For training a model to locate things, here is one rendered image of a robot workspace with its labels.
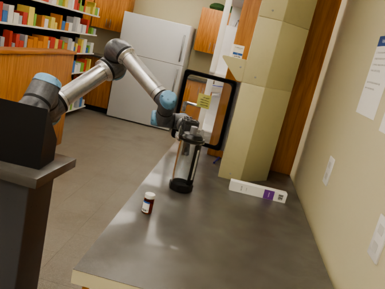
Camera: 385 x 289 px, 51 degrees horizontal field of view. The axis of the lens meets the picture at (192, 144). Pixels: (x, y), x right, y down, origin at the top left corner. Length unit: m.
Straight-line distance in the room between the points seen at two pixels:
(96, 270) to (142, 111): 6.07
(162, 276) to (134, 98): 6.08
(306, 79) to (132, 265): 1.52
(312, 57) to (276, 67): 0.41
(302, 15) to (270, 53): 0.24
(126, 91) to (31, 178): 5.60
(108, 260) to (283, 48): 1.26
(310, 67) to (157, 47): 4.86
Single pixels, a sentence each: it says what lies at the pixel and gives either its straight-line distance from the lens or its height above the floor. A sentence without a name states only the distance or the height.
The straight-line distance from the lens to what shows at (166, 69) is 6.90.
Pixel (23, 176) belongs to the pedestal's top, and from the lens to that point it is 1.59.
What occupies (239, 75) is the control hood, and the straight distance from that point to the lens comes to 1.90.
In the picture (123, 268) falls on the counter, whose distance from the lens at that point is 1.10.
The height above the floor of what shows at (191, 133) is 1.18.
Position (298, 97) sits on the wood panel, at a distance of 2.30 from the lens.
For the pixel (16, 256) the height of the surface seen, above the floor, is 0.57.
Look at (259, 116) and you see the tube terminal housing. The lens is 1.93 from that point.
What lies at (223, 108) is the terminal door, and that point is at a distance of 2.23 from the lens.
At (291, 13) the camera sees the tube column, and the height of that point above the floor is 1.75.
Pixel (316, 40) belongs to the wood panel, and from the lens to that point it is 2.30.
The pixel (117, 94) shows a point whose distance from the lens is 7.14.
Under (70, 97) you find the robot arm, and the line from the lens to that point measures 1.92.
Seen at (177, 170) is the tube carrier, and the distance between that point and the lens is 1.64.
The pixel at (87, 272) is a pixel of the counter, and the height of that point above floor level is 0.94.
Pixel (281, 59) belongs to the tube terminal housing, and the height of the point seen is 1.55.
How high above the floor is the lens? 1.53
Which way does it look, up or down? 14 degrees down
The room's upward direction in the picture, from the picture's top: 13 degrees clockwise
